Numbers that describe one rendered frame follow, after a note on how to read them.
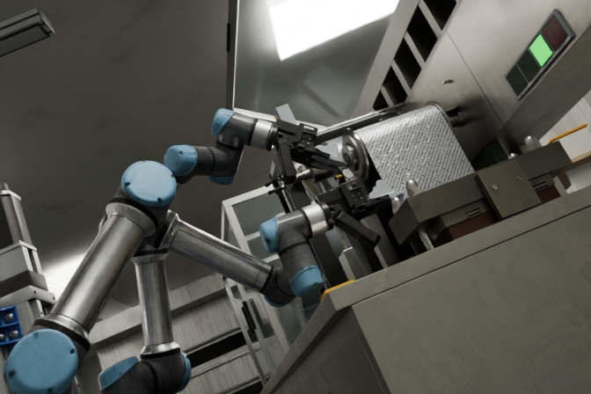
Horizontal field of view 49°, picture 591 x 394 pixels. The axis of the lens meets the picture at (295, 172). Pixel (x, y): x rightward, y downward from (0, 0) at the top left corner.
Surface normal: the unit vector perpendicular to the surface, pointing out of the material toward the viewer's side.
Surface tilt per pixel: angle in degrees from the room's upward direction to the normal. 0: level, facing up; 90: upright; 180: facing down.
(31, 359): 95
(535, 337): 90
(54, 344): 95
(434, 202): 90
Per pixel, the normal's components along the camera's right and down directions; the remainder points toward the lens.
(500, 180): 0.11, -0.40
